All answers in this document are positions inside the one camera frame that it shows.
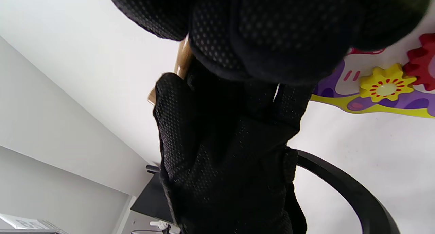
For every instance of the white box device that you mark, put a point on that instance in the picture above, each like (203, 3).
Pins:
(27, 224)

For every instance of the black curved chair armrest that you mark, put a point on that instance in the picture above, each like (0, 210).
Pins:
(357, 190)

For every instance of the yellow plastic gear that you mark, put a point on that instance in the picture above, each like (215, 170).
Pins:
(385, 87)

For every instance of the black furniture panel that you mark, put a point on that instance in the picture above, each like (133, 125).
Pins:
(153, 200)

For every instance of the white plastic fitting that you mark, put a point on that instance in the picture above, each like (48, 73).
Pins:
(163, 225)

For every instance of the colourful wooden whack-a-mole toy box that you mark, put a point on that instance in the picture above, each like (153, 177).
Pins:
(340, 91)

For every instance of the red plastic gear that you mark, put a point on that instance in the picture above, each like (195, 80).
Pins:
(423, 64)

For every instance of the person's right hand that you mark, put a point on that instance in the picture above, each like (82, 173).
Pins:
(238, 125)

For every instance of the wooden mallet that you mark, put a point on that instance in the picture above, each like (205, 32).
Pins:
(183, 59)

